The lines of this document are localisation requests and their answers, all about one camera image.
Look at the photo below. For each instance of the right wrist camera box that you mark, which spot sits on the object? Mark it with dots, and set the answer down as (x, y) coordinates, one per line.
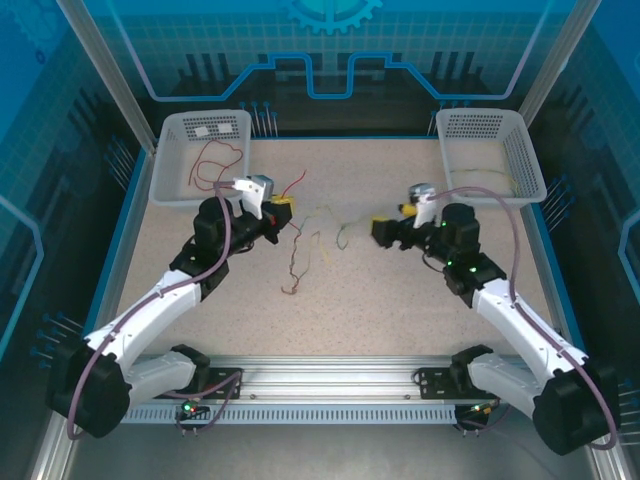
(425, 210)

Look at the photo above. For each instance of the grey plastic basket with stickers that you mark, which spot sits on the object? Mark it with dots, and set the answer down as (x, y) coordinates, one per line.
(175, 190)

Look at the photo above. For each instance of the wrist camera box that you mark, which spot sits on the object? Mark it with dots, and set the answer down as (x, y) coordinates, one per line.
(425, 210)
(252, 192)

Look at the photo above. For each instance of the aluminium frame post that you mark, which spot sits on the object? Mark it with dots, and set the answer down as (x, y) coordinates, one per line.
(557, 55)
(110, 75)

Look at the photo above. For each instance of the aluminium mounting rail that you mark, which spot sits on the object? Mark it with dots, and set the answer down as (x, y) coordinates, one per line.
(325, 375)

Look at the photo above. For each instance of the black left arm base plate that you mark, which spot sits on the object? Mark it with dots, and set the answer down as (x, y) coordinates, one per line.
(215, 374)

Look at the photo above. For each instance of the grey plastic basket plain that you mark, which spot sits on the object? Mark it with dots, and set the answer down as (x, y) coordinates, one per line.
(480, 150)

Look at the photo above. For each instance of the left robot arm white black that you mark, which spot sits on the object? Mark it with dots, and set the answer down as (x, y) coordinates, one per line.
(145, 325)

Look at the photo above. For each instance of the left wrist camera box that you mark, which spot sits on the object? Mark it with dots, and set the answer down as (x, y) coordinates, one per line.
(252, 192)

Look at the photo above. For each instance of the white label sticker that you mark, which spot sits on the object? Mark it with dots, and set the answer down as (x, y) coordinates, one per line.
(223, 128)
(200, 132)

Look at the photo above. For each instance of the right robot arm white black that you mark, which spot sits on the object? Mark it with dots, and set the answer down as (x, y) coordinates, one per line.
(495, 312)

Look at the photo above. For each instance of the metal sheet front panel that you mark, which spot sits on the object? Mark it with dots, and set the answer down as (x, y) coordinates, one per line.
(325, 455)

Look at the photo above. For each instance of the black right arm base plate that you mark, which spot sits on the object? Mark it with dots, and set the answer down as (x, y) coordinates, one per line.
(435, 385)

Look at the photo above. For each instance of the small led connector board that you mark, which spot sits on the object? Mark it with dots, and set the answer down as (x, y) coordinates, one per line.
(190, 407)
(482, 410)

